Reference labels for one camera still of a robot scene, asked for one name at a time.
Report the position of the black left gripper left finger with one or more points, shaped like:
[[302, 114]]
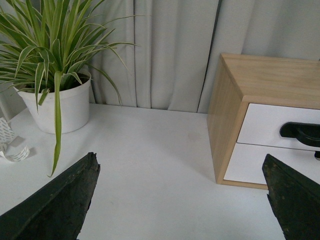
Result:
[[58, 210]]

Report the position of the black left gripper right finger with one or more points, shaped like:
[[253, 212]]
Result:
[[294, 199]]

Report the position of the white drawer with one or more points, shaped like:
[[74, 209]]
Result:
[[247, 160], [262, 124]]

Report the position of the wooden drawer cabinet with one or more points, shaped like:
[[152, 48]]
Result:
[[241, 80]]

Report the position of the white curled tape strip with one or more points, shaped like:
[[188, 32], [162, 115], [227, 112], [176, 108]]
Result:
[[9, 146]]

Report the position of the green spider plant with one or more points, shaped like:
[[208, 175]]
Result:
[[45, 49]]

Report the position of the grey curtain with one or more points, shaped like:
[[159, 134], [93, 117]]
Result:
[[169, 50]]

